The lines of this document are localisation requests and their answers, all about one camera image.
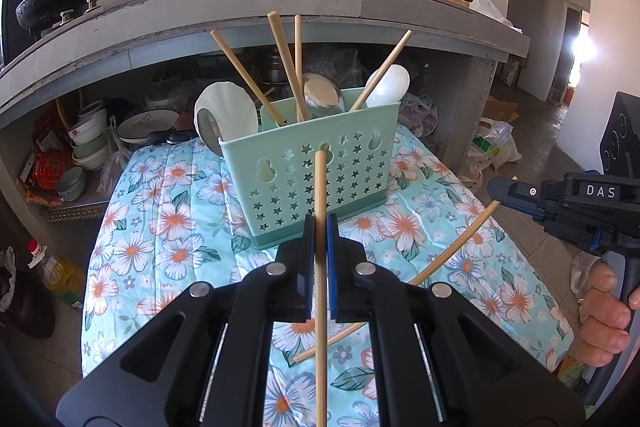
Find green star-cut utensil holder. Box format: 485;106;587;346
220;96;401;250

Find white printed plate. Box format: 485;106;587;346
116;108;181;144

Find purple plastic bag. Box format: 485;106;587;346
400;93;438;138

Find wooden chopstick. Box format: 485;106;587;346
294;14;304;122
266;11;310;122
210;29;286;128
293;200;501;363
313;151;329;427
348;29;414;112

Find black plastic bag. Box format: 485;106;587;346
0;247;56;338

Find small white spoon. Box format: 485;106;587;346
364;64;411;105

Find white plastic bag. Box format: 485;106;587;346
462;117;523;178

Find green bowl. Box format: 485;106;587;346
56;166;87;202

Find large white scalloped spoon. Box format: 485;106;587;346
194;82;259;158

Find stack of white bowls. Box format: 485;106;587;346
67;99;111;170

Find yellow hose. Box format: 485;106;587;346
55;89;86;128

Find floral blanket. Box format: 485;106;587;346
80;124;576;427

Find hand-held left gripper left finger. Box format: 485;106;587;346
56;214;316;427

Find cardboard box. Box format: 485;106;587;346
484;96;518;122

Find wooden door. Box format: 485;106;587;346
547;4;583;105

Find red-capped oil bottle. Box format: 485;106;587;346
27;239;86;308

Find red snack packets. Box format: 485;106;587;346
20;147;76;190

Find metal spoon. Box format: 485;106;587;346
197;109;227;145
301;73;346;112

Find steel pot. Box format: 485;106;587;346
257;49;291;85

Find person's right hand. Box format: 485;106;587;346
579;263;633;369

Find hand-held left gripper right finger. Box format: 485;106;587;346
326;214;587;427

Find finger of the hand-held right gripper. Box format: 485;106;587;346
487;176;569;221

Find metal wire basket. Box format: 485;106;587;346
40;199;108;223

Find concrete kitchen counter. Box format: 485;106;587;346
0;0;531;208

